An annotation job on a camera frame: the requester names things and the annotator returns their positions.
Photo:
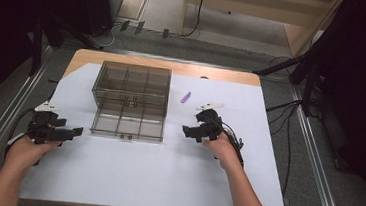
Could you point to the person's right hand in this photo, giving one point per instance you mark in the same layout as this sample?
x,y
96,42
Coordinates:
x,y
223,150

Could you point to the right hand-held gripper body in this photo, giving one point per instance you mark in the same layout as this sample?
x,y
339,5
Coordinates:
x,y
214,122

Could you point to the metal floor rail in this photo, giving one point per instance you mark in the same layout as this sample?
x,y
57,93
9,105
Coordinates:
x,y
188,62
319,168
6,114

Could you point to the black metal stand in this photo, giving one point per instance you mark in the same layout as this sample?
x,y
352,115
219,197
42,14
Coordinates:
x,y
37,43

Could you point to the person's left hand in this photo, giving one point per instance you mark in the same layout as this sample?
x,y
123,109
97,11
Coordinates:
x,y
27,151

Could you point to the black tripod stand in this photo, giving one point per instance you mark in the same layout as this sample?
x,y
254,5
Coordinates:
x,y
294,64

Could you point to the white table sheet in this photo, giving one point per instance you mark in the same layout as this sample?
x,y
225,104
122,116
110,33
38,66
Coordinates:
x,y
144,173

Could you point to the wooden table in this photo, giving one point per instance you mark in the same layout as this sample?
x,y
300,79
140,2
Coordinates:
x,y
88,57

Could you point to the small purple plastic piece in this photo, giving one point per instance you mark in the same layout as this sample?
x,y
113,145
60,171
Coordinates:
x,y
185,97

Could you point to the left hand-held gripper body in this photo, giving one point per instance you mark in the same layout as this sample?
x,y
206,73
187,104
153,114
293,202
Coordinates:
x,y
43,127

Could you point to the clear compartment storage box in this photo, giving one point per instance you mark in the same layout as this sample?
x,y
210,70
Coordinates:
x,y
130,101

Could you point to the light wooden furniture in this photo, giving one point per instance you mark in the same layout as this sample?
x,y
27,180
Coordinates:
x,y
263,6

